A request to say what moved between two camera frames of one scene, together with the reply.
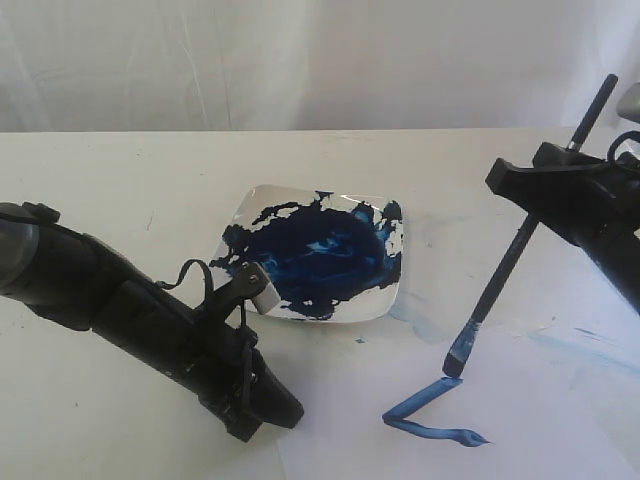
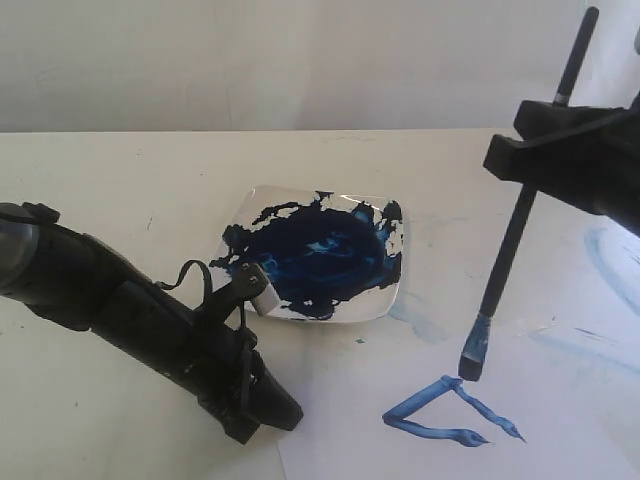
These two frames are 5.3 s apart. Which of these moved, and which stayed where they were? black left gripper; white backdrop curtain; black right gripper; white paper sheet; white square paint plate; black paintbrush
Moved: black right gripper; black paintbrush
Stayed: white backdrop curtain; black left gripper; white paper sheet; white square paint plate
